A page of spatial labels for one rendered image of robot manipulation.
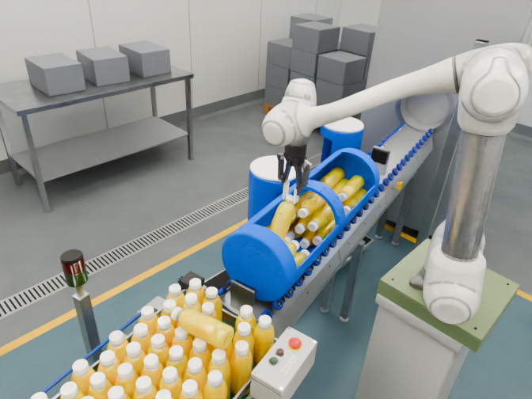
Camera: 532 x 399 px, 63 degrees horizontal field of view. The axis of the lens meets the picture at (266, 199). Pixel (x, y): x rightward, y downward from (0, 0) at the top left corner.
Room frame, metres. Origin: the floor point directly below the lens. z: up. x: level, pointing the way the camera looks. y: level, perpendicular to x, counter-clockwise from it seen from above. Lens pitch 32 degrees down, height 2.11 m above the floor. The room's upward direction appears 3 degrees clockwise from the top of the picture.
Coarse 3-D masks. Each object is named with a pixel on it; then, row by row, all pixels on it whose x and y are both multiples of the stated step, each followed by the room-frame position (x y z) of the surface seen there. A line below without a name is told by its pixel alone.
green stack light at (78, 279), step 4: (80, 272) 0.97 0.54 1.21; (84, 272) 0.98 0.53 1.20; (64, 276) 0.97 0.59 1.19; (68, 276) 0.96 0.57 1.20; (72, 276) 0.96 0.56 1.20; (76, 276) 0.96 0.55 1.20; (80, 276) 0.97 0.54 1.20; (84, 276) 0.98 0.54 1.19; (68, 280) 0.96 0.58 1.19; (72, 280) 0.96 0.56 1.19; (76, 280) 0.96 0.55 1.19; (80, 280) 0.97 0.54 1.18; (84, 280) 0.98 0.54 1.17; (68, 284) 0.96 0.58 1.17; (72, 284) 0.96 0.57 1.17; (76, 284) 0.96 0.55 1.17; (80, 284) 0.97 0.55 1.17
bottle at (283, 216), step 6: (282, 204) 1.34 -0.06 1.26; (288, 204) 1.33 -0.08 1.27; (276, 210) 1.33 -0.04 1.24; (282, 210) 1.32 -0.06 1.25; (288, 210) 1.32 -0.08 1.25; (294, 210) 1.34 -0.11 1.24; (276, 216) 1.31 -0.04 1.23; (282, 216) 1.30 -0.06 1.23; (288, 216) 1.31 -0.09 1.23; (276, 222) 1.29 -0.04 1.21; (282, 222) 1.29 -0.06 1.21; (288, 222) 1.30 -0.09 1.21; (270, 228) 1.29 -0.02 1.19; (276, 228) 1.28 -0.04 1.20; (282, 228) 1.28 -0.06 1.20; (288, 228) 1.30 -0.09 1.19; (282, 234) 1.27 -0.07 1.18
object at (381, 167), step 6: (372, 150) 2.27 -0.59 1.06; (378, 150) 2.25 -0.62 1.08; (384, 150) 2.25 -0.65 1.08; (390, 150) 2.26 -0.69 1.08; (372, 156) 2.27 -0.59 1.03; (378, 156) 2.25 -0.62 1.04; (384, 156) 2.23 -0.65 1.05; (378, 162) 2.25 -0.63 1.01; (384, 162) 2.23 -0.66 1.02; (378, 168) 2.26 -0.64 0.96; (384, 168) 2.24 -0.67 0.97; (384, 174) 2.24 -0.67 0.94
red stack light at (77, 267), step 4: (60, 260) 0.98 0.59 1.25; (80, 260) 0.98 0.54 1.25; (84, 260) 1.00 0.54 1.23; (64, 264) 0.96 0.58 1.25; (68, 264) 0.96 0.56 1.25; (72, 264) 0.96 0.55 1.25; (76, 264) 0.97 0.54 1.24; (80, 264) 0.98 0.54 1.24; (84, 264) 0.99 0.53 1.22; (64, 268) 0.96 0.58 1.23; (68, 268) 0.96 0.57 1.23; (72, 268) 0.96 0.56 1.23; (76, 268) 0.97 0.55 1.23; (80, 268) 0.97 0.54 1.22; (84, 268) 0.99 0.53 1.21; (64, 272) 0.96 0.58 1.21; (68, 272) 0.96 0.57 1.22; (72, 272) 0.96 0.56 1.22; (76, 272) 0.96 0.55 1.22
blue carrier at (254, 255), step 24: (360, 168) 1.89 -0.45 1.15; (288, 192) 1.49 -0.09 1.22; (264, 216) 1.48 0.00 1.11; (336, 216) 1.45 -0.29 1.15; (240, 240) 1.20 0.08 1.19; (264, 240) 1.16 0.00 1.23; (240, 264) 1.20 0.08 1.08; (264, 264) 1.15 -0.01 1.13; (288, 264) 1.13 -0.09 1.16; (264, 288) 1.14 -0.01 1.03; (288, 288) 1.12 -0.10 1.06
